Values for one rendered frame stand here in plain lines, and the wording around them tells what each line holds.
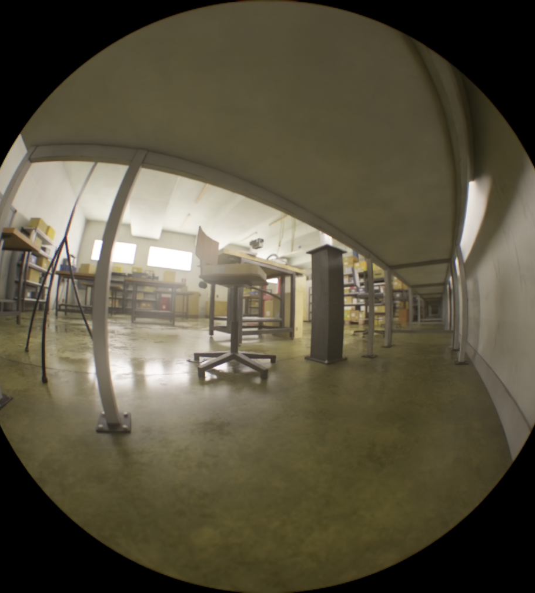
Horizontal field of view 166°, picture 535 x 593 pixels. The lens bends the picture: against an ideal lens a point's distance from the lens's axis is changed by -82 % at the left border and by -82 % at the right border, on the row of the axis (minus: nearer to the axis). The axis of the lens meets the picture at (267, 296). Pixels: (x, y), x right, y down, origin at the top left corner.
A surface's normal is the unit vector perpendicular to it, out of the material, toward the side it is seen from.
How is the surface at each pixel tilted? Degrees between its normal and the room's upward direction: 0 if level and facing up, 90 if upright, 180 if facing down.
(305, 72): 180
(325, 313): 90
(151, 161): 90
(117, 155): 90
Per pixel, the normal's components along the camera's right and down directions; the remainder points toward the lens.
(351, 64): -0.03, 1.00
